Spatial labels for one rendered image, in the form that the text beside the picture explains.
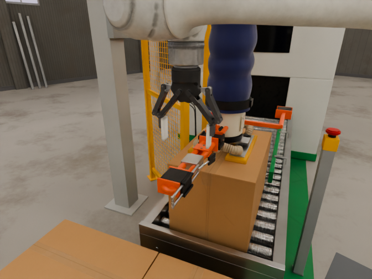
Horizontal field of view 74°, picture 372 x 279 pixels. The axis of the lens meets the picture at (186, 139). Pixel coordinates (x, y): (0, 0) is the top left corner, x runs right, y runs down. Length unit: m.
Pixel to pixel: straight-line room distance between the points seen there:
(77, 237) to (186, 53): 1.12
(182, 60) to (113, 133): 1.54
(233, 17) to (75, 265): 1.19
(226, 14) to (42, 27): 8.76
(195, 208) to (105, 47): 1.29
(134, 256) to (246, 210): 0.56
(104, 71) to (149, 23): 1.55
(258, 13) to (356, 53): 11.04
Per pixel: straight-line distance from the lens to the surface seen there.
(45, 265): 1.39
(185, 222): 1.28
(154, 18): 0.45
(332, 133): 1.46
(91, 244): 1.39
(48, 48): 9.13
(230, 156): 1.17
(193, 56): 0.61
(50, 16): 9.21
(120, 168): 2.20
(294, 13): 0.48
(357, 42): 11.45
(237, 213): 1.14
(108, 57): 1.93
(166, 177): 0.74
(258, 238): 1.41
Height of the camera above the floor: 1.50
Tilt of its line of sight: 23 degrees down
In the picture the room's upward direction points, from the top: straight up
